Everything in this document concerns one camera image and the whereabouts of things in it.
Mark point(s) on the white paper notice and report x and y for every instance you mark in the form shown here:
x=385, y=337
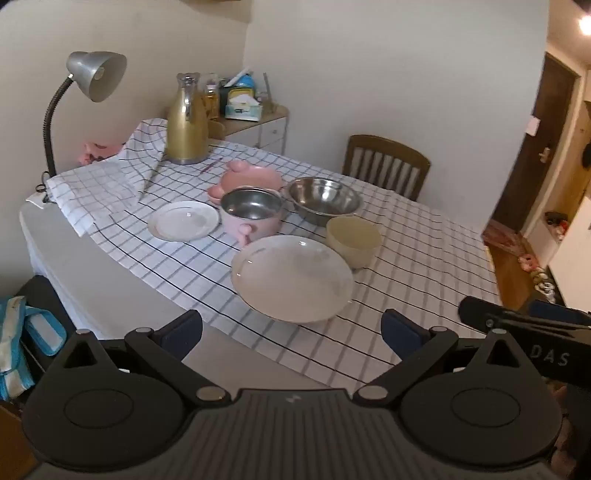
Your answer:
x=533, y=127

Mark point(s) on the grey gooseneck desk lamp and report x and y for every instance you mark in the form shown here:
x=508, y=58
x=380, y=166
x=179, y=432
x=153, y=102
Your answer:
x=97, y=74

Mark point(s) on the cooking oil bottle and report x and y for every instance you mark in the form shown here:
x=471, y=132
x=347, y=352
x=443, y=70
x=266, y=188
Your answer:
x=211, y=104

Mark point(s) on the red pen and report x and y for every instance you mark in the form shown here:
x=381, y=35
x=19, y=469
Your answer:
x=210, y=166

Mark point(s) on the gold thermos jug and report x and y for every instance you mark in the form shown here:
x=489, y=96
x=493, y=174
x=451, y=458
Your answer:
x=184, y=134

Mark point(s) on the wooden slat-back chair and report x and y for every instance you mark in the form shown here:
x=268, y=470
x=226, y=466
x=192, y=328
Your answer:
x=369, y=145

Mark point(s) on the pink pot lid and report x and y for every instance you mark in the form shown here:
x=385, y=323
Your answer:
x=249, y=175

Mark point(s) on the white side cabinet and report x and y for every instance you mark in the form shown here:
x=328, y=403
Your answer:
x=272, y=134

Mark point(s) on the dark wooden door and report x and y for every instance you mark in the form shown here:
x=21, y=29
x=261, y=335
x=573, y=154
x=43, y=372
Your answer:
x=540, y=115

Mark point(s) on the small white plate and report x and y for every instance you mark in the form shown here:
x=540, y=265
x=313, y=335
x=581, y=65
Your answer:
x=184, y=221

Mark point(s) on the cream bowl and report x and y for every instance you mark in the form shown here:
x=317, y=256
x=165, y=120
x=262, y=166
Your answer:
x=355, y=249

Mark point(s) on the row of shoes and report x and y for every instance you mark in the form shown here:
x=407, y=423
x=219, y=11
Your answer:
x=540, y=281

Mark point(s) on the pink pot with steel lining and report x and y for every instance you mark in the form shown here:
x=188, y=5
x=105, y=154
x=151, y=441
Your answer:
x=258, y=227

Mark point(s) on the black hanging bag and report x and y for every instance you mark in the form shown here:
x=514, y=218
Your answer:
x=586, y=152

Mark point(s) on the blue and white bag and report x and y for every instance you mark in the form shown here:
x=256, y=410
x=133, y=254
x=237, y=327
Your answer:
x=14, y=341

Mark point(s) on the white tall cabinet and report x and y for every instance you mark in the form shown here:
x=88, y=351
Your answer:
x=577, y=258

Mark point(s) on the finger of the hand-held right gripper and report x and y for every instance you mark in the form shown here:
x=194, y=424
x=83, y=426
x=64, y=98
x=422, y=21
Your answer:
x=478, y=311
x=554, y=310

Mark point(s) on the white checkered tablecloth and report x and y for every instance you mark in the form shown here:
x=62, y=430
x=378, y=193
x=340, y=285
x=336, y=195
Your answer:
x=415, y=240

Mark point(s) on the large white plate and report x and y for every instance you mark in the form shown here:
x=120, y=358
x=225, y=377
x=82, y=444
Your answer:
x=291, y=277

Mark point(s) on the pink plush toy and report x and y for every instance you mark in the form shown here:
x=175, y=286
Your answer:
x=99, y=150

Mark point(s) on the red patterned rug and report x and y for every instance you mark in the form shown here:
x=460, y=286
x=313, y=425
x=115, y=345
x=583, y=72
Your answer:
x=503, y=235

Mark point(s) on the stainless steel bowl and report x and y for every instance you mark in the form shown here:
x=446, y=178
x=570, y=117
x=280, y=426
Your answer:
x=323, y=198

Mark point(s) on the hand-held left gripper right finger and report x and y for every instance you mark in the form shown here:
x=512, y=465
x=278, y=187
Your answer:
x=400, y=332

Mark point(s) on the blue plastic container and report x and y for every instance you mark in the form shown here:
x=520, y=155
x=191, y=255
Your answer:
x=247, y=82

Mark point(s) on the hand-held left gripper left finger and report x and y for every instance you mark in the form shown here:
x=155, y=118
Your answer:
x=181, y=332

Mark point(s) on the tissue box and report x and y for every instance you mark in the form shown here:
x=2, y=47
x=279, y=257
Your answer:
x=242, y=110

